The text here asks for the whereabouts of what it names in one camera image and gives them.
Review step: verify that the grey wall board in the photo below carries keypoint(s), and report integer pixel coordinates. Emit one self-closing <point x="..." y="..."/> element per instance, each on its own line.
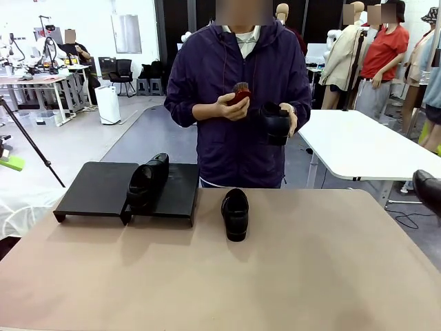
<point x="126" y="34"/>

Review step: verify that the figure in red t-shirt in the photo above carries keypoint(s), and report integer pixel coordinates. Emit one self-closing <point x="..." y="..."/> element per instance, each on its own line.
<point x="384" y="51"/>

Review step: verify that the black tripod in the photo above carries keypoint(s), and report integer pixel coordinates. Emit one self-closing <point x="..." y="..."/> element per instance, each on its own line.
<point x="47" y="162"/>

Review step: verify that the black leather loafer shoe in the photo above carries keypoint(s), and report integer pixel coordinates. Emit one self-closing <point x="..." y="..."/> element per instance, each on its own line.
<point x="275" y="127"/>
<point x="146" y="186"/>
<point x="427" y="189"/>
<point x="236" y="217"/>

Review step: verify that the bare mannequin head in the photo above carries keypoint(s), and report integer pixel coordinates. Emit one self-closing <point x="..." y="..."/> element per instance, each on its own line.
<point x="282" y="13"/>

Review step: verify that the black camera pole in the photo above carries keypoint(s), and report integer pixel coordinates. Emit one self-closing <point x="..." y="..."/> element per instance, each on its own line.
<point x="355" y="69"/>

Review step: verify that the white cloth cover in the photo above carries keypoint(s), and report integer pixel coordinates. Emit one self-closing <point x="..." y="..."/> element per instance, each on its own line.
<point x="24" y="213"/>

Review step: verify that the red shoe brush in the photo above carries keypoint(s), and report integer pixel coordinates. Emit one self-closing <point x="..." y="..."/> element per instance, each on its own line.
<point x="241" y="94"/>

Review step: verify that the white lab robot arm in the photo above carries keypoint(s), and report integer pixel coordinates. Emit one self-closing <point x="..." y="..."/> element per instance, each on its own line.
<point x="5" y="48"/>

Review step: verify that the clear plastic storage bins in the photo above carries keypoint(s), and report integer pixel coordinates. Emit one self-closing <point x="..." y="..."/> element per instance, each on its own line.
<point x="44" y="119"/>

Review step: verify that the person in purple jacket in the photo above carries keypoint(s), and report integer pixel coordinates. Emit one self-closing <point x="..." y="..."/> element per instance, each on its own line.
<point x="241" y="155"/>

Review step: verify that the person's right forearm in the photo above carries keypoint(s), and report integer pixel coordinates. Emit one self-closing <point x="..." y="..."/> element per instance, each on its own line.
<point x="193" y="112"/>

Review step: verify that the white air purifier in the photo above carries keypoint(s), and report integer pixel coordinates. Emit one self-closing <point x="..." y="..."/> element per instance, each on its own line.
<point x="107" y="107"/>

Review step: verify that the grey stool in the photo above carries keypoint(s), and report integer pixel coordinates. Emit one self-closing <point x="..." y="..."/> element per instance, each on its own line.
<point x="143" y="86"/>
<point x="155" y="86"/>

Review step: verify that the long lab work table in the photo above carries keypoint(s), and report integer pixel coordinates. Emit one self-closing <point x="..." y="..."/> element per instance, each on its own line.
<point x="31" y="80"/>

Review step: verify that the person in black shirt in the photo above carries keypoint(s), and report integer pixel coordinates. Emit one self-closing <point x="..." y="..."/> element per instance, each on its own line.
<point x="81" y="55"/>

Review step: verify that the lab robot rig with lamp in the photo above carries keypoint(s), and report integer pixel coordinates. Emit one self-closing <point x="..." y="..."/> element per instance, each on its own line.
<point x="50" y="48"/>

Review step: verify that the white table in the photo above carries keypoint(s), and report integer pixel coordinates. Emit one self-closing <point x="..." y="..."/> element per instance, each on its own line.
<point x="361" y="145"/>

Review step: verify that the person's left forearm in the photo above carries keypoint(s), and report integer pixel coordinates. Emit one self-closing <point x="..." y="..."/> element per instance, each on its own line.
<point x="304" y="113"/>

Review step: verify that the person's left hand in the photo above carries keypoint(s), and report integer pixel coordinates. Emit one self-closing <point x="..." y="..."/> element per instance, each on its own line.
<point x="293" y="120"/>

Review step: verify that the mannequin in beige coat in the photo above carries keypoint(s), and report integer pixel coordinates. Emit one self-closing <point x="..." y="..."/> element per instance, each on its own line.
<point x="339" y="58"/>

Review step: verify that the person's right hand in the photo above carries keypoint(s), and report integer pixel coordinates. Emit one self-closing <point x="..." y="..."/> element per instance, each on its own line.
<point x="229" y="109"/>

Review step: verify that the small white humanoid robot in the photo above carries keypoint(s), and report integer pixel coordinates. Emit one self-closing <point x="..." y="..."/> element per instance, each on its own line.
<point x="331" y="36"/>

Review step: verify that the black office chair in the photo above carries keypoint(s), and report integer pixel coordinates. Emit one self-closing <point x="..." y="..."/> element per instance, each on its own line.
<point x="123" y="70"/>

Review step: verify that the black backpack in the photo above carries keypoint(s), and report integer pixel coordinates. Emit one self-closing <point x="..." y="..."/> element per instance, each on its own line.
<point x="153" y="70"/>

